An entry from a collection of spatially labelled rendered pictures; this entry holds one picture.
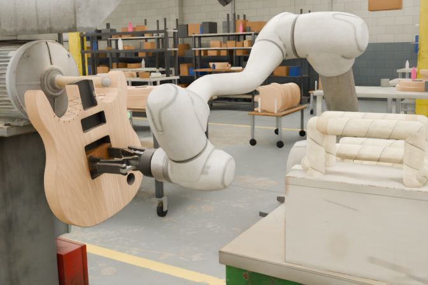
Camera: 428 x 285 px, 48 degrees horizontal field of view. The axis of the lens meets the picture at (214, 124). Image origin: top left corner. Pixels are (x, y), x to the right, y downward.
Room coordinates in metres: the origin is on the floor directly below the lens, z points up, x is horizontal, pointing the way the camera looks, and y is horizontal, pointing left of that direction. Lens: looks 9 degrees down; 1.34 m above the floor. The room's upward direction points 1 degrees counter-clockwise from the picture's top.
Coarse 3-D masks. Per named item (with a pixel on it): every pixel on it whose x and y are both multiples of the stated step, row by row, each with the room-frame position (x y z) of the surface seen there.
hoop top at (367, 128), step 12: (312, 120) 0.85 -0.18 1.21; (324, 120) 0.84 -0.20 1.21; (336, 120) 0.83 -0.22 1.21; (348, 120) 0.82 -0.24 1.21; (360, 120) 0.82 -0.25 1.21; (372, 120) 0.81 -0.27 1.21; (384, 120) 0.80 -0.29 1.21; (396, 120) 0.79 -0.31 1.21; (324, 132) 0.84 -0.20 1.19; (336, 132) 0.83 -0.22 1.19; (348, 132) 0.82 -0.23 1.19; (360, 132) 0.81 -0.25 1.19; (372, 132) 0.80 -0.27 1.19; (384, 132) 0.79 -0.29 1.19; (396, 132) 0.78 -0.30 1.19; (408, 132) 0.77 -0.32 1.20
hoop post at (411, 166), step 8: (416, 136) 0.77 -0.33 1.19; (424, 136) 0.77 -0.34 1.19; (408, 144) 0.77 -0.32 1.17; (416, 144) 0.77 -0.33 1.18; (424, 144) 0.77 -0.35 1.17; (408, 152) 0.77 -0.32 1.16; (416, 152) 0.77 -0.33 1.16; (424, 152) 0.77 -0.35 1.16; (408, 160) 0.77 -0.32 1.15; (416, 160) 0.76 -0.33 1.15; (408, 168) 0.77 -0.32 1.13; (416, 168) 0.76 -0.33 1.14; (408, 176) 0.77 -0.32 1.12; (408, 184) 0.77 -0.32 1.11; (416, 184) 0.76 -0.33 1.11
